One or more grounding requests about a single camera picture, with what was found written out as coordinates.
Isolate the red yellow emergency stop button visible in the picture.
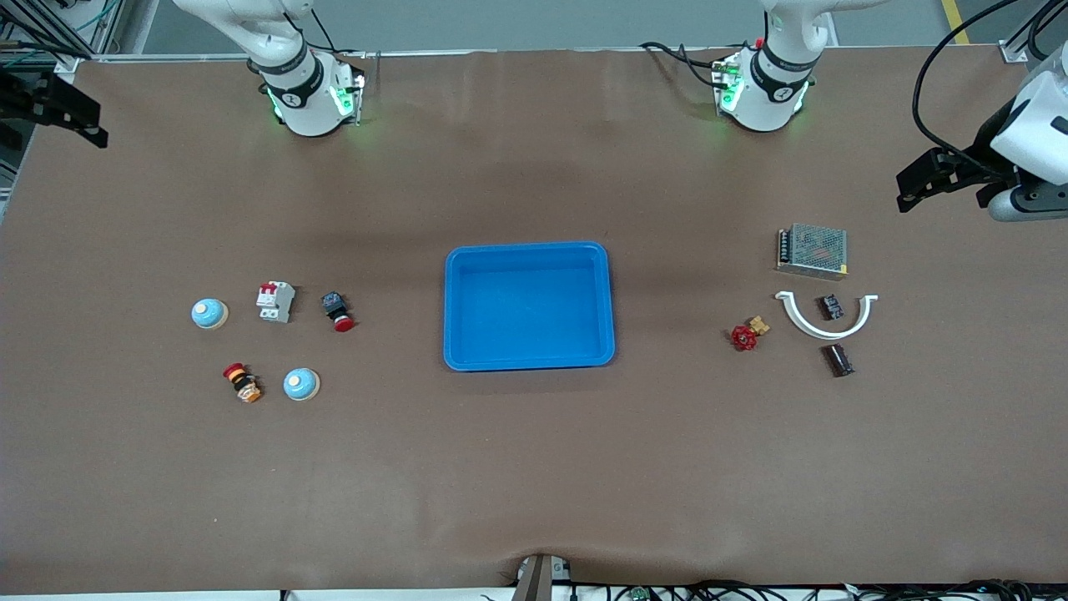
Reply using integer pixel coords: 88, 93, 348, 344
223, 362, 263, 405

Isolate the red handle brass valve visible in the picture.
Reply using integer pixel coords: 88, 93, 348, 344
731, 316, 770, 352

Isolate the blue plastic tray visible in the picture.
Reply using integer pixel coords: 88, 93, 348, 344
443, 241, 617, 372

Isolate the aluminium frame profile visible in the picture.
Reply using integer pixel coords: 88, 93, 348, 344
997, 0, 1056, 63
0, 0, 126, 84

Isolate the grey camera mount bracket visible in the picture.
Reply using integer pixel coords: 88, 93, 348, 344
511, 553, 575, 601

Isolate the aluminium table edge rail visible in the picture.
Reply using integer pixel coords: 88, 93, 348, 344
79, 46, 773, 63

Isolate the white red circuit breaker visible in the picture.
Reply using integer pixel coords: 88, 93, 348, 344
256, 281, 296, 324

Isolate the black base cable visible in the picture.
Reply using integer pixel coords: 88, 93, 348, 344
639, 40, 731, 91

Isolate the white curved pipe clamp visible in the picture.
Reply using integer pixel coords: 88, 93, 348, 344
774, 290, 879, 341

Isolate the metal mesh power supply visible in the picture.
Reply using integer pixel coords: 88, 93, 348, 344
776, 222, 850, 280

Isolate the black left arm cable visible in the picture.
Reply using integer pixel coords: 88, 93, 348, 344
913, 0, 1068, 180

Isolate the red push button switch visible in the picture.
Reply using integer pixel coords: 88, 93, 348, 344
321, 291, 356, 333

